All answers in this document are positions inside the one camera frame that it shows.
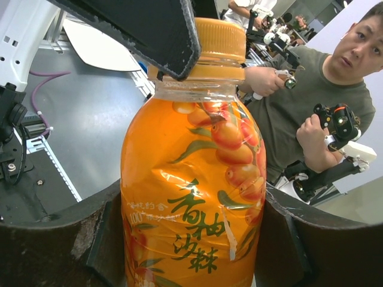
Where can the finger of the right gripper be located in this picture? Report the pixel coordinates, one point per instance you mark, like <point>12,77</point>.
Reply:
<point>161,32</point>

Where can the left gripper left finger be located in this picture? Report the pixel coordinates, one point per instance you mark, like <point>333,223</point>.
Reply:
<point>81,245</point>

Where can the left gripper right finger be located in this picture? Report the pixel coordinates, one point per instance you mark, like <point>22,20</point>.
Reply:
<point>300,245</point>

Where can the orange bottle cap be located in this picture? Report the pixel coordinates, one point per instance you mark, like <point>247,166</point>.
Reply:
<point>221,39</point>

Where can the orange juice bottle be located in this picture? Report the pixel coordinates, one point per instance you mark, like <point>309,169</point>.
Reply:
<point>193,182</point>

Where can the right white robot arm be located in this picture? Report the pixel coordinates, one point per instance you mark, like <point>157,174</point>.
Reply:
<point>23,26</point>

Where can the operator right hand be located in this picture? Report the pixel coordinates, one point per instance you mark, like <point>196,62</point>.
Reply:
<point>261,80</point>

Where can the operator left hand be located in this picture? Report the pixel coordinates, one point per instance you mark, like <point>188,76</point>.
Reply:
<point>311,138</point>

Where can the man in green shirt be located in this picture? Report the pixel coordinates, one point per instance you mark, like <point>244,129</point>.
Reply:
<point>328,79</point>

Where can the teleoperation leader arm handle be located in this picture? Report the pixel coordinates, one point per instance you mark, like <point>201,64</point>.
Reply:
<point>307,186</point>

